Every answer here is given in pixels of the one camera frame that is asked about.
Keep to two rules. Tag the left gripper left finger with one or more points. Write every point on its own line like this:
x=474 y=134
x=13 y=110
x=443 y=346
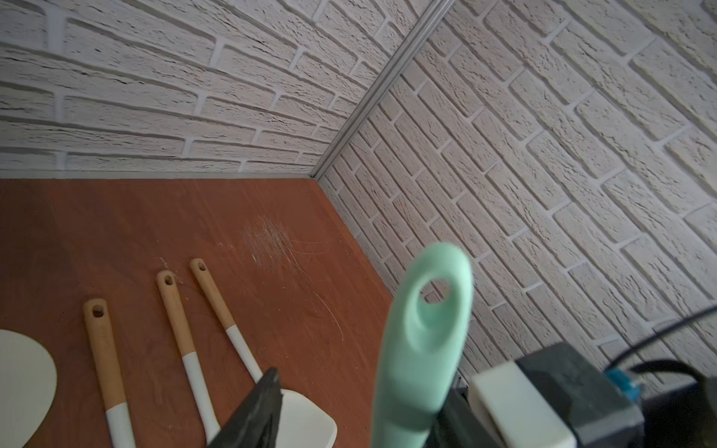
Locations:
x=255 y=423

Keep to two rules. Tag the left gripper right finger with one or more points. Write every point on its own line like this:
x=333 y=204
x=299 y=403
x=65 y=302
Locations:
x=457 y=426

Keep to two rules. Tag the cream utensil rack stand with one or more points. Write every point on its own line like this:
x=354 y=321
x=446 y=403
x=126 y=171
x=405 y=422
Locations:
x=28 y=387

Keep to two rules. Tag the cream spatula mint handle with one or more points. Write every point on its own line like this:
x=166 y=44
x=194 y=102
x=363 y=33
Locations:
x=422 y=343

